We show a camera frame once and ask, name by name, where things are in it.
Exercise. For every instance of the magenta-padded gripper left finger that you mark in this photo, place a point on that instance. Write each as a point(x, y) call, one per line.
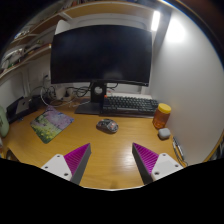
point(60, 165)

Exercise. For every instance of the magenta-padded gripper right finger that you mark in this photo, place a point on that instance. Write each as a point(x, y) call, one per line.
point(163, 165)

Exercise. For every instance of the transparent computer mouse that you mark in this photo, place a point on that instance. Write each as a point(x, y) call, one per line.
point(107, 125)

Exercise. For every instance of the floral print mouse pad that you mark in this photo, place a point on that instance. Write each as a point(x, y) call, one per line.
point(51, 124)

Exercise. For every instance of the dark pen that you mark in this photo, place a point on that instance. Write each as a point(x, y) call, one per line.
point(178, 149)

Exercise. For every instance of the small grey earbuds case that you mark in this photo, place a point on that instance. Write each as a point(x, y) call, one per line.
point(164, 133)

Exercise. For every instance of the orange jar with yellow lid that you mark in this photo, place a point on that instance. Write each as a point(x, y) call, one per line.
point(161, 117)

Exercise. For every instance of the black mechanical keyboard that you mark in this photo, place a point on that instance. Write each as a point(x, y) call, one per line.
point(130, 106)

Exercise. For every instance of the white power strip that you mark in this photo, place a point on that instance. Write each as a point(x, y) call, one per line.
point(66, 96)

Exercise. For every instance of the silver mini computer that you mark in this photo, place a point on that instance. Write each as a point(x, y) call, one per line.
point(22, 106)

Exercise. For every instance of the black box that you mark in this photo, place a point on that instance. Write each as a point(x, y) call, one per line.
point(11, 114)

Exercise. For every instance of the pale green water bottle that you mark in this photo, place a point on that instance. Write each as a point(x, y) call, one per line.
point(3, 122)

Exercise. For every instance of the black computer monitor with stand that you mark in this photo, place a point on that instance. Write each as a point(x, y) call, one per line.
point(100, 55)

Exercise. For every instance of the white light bar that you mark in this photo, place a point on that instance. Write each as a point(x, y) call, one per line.
point(155, 20)

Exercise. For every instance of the white wall socket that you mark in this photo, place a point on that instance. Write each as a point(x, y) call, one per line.
point(46, 76)

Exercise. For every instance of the wooden wall shelf unit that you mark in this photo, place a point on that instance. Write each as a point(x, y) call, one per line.
point(36, 26)

